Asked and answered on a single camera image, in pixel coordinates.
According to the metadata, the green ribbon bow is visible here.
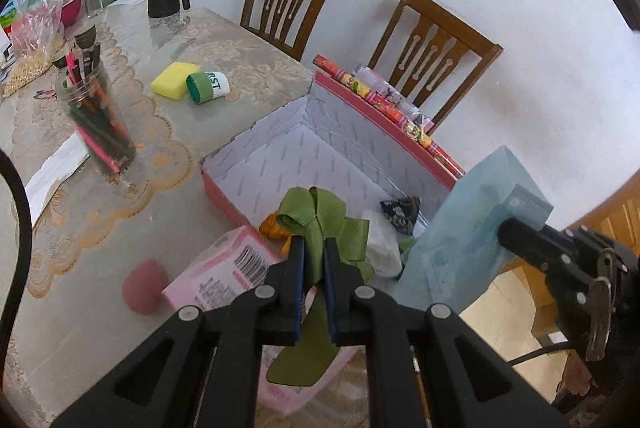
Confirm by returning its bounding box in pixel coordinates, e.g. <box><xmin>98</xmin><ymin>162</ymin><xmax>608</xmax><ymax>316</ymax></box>
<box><xmin>266</xmin><ymin>187</ymin><xmax>374</xmax><ymax>387</ymax></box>

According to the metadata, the pink tissue pack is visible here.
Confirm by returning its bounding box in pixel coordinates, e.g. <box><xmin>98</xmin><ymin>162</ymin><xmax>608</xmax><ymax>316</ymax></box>
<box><xmin>163</xmin><ymin>226</ymin><xmax>357</xmax><ymax>427</ymax></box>

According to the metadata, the black patterned triangle pouch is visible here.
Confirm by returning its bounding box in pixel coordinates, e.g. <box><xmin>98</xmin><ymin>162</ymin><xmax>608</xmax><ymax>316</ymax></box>
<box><xmin>380</xmin><ymin>196</ymin><xmax>421</xmax><ymax>235</ymax></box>

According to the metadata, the pink sponge ball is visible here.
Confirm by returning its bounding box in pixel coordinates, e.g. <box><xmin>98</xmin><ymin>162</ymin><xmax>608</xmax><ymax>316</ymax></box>
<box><xmin>122</xmin><ymin>259</ymin><xmax>168</xmax><ymax>315</ymax></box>

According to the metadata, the red cardboard box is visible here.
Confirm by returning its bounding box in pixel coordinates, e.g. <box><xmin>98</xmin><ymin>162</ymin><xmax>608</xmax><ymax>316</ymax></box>
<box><xmin>201</xmin><ymin>72</ymin><xmax>457</xmax><ymax>227</ymax></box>

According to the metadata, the lace table runner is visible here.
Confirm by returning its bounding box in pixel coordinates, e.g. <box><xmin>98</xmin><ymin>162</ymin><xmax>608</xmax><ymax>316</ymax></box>
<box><xmin>9</xmin><ymin>46</ymin><xmax>194</xmax><ymax>299</ymax></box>

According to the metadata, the colourful wrapping paper roll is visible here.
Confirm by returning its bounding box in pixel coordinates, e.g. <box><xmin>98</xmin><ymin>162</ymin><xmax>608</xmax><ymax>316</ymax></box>
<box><xmin>312</xmin><ymin>55</ymin><xmax>465</xmax><ymax>187</ymax></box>

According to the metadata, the near wooden chair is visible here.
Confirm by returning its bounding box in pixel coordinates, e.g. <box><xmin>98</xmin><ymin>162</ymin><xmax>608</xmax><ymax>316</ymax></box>
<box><xmin>368</xmin><ymin>0</ymin><xmax>503</xmax><ymax>128</ymax></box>

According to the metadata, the yellow sponge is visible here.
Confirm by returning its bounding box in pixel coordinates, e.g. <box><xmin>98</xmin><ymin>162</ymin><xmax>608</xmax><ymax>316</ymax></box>
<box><xmin>150</xmin><ymin>62</ymin><xmax>201</xmax><ymax>100</ymax></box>

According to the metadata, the folded white paper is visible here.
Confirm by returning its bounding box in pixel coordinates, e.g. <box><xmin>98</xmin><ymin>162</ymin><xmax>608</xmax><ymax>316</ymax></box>
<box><xmin>26</xmin><ymin>133</ymin><xmax>89</xmax><ymax>227</ymax></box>

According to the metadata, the clear jar of pencils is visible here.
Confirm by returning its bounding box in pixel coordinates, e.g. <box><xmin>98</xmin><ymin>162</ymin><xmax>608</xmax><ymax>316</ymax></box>
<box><xmin>53</xmin><ymin>24</ymin><xmax>136</xmax><ymax>175</ymax></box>

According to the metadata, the plastic bag of beans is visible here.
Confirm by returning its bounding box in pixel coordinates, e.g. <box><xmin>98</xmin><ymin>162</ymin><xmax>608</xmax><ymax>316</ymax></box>
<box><xmin>3</xmin><ymin>0</ymin><xmax>65</xmax><ymax>98</ymax></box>

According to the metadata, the colourful snack package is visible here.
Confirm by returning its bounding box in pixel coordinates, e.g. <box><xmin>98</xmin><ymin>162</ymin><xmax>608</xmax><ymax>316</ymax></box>
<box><xmin>0</xmin><ymin>1</ymin><xmax>16</xmax><ymax>36</ymax></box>

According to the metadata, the white drawstring pouch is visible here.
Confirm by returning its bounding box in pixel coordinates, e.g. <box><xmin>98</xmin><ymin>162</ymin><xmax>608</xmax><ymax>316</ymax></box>
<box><xmin>361</xmin><ymin>209</ymin><xmax>402</xmax><ymax>278</ymax></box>

